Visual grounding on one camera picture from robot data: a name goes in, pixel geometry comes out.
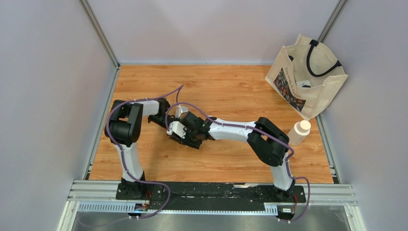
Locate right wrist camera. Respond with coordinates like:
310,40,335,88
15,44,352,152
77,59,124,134
166,121,187,139

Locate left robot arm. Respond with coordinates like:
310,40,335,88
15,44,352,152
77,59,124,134
104,98,170,200

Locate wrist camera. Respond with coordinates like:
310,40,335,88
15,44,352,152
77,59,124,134
166,121,187,139
175,104,189,121

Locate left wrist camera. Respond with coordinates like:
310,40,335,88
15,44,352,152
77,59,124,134
175,104,189,121

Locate white plastic bottle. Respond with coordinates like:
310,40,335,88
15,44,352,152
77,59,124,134
287,120,311,146

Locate beige canvas tote bag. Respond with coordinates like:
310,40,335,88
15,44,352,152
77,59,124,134
265,35,348,120

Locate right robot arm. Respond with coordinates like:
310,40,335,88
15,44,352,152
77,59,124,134
164,112,297,202

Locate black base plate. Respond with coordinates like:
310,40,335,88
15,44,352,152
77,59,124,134
116,181,306,211

